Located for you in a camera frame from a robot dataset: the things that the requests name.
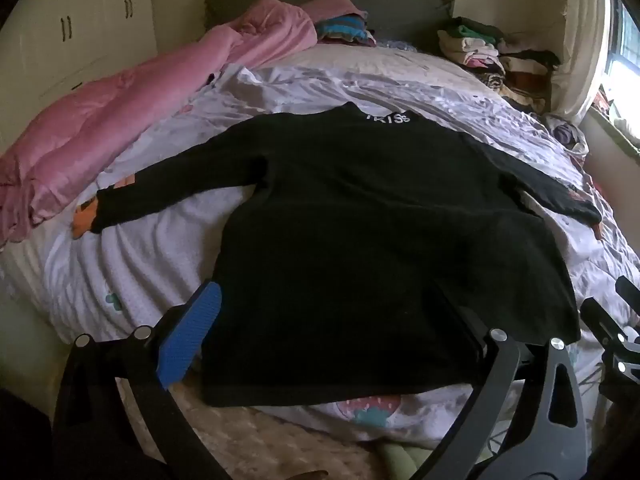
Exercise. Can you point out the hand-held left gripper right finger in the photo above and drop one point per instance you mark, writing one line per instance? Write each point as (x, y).
(495, 355)

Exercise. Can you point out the person's left hand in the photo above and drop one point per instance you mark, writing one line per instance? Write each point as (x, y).
(306, 475)

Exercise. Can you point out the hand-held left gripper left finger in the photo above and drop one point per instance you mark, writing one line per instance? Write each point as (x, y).
(192, 335)

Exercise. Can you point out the pink pillow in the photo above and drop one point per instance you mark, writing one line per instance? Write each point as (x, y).
(330, 5)

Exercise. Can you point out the light green cloth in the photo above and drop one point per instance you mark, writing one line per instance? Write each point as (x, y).
(405, 462)

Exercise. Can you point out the window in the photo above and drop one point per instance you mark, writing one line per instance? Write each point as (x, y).
(625, 45)

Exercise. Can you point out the beige fluffy rug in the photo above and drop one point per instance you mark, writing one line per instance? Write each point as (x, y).
(260, 435)

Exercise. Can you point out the cream curtain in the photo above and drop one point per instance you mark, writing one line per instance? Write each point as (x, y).
(580, 35)

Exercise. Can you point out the grey headboard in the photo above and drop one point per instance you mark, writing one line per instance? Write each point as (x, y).
(400, 10)

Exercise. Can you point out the cluttered window sill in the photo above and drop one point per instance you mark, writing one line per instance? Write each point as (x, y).
(617, 120)

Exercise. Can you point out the white wardrobe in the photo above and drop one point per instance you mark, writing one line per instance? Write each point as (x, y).
(75, 20)

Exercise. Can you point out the white bag of clothes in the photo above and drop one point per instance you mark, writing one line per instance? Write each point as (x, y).
(567, 135)

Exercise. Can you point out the black t-shirt with orange patches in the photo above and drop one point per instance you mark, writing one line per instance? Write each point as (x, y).
(350, 220)

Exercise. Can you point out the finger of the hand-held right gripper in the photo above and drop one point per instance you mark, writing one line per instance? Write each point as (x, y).
(631, 294)
(602, 322)

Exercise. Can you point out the pink quilt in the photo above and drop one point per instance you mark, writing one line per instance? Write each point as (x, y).
(100, 120)

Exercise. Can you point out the teal striped folded cloth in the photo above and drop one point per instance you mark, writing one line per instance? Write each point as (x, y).
(345, 30)

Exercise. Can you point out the printed white duvet cover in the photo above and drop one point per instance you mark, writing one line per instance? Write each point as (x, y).
(150, 260)

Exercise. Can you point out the pile of folded clothes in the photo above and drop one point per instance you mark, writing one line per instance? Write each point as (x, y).
(485, 55)

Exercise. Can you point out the light blue ruffled cloth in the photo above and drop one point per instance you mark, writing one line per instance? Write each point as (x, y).
(395, 46)

